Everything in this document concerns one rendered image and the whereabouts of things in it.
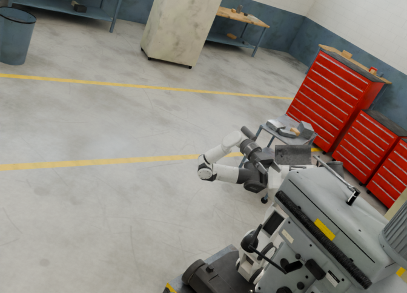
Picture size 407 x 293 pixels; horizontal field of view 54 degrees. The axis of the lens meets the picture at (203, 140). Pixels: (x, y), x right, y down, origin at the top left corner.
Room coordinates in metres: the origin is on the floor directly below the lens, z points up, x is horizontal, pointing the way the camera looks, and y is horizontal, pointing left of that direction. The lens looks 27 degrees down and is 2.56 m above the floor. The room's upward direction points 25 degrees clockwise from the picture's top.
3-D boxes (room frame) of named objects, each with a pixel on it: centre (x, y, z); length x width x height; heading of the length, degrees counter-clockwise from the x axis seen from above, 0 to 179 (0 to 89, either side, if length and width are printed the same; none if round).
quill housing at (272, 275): (1.35, -0.59, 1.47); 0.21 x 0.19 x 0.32; 137
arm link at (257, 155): (1.78, -0.27, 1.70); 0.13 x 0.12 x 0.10; 137
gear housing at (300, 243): (1.32, -0.62, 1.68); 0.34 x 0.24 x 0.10; 47
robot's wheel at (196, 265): (2.13, -0.32, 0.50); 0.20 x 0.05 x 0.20; 150
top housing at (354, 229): (1.34, -0.60, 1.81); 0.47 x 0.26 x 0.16; 47
